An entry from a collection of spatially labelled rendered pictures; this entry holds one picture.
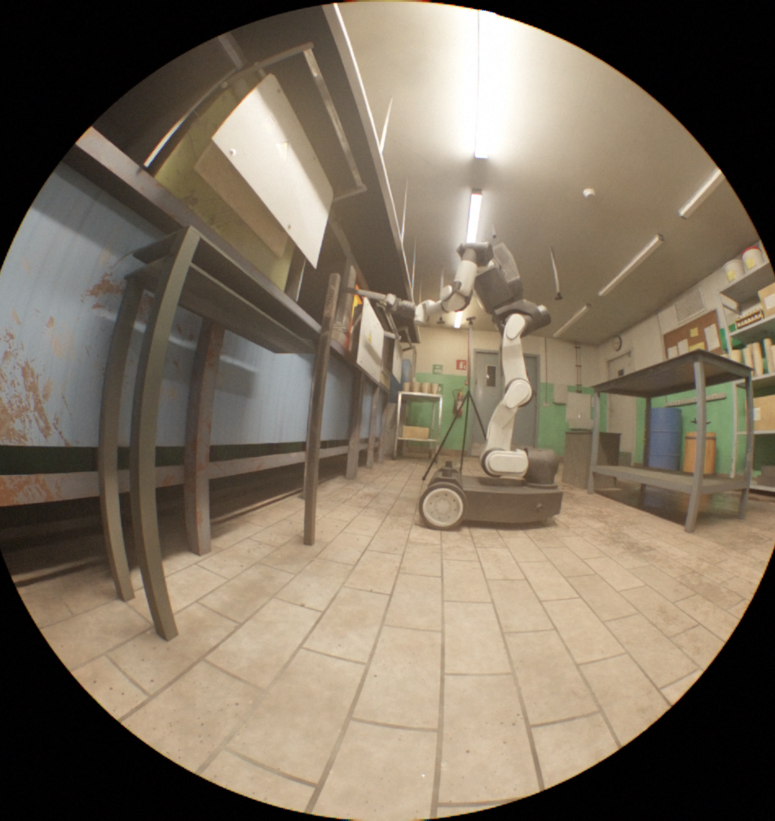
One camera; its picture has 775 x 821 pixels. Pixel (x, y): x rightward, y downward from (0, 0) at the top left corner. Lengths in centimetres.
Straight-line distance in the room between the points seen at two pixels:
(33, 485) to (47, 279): 36
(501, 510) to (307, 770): 113
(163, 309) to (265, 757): 60
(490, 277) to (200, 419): 138
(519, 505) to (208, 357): 123
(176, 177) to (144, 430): 57
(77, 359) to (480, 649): 92
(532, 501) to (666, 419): 309
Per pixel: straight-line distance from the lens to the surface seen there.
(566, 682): 58
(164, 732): 48
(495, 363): 580
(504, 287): 153
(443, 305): 140
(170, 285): 48
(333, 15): 114
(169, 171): 78
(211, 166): 87
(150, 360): 45
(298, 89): 169
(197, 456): 79
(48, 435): 65
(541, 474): 143
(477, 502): 124
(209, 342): 80
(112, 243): 72
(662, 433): 414
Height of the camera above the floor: 40
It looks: 4 degrees up
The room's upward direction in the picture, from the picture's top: 5 degrees clockwise
